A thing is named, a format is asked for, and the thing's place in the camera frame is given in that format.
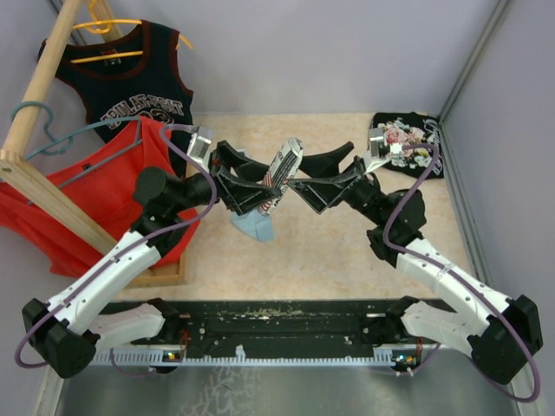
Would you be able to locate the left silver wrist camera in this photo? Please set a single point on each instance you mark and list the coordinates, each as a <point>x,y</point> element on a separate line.
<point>199,146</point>

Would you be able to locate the blue grey clothes hanger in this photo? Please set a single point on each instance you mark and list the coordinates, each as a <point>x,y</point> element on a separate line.
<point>60,145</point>

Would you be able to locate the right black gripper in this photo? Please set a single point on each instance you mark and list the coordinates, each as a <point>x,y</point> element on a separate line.
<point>325,189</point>

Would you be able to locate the newspaper print glasses case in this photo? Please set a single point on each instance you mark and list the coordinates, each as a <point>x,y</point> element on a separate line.
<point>282,169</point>

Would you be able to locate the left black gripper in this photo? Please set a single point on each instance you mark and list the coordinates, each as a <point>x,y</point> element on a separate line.
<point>238,192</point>

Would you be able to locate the black floral folded shirt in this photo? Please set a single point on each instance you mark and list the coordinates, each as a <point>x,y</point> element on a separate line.
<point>411,129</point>

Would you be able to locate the navy basketball tank top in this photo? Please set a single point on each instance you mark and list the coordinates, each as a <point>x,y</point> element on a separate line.
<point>135,75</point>

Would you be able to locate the yellow clothes hanger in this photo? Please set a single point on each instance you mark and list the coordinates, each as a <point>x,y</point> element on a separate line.
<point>103,23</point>

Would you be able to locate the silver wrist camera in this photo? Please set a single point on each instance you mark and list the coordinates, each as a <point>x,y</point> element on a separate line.
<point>199,146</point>
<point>379,151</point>

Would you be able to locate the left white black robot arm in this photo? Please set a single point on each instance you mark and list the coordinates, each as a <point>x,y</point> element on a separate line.
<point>70,327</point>

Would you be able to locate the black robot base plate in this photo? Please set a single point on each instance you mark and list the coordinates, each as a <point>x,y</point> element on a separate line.
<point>305,329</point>

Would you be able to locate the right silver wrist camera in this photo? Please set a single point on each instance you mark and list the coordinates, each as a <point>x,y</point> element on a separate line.
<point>379,151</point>

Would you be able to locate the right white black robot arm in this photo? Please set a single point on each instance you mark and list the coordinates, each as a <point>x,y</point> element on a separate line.
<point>498,334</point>

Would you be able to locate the light blue cleaning cloth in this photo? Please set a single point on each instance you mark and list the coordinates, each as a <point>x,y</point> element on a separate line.
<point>255,225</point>

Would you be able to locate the red tank top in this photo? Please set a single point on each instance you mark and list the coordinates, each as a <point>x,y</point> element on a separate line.
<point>102,185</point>

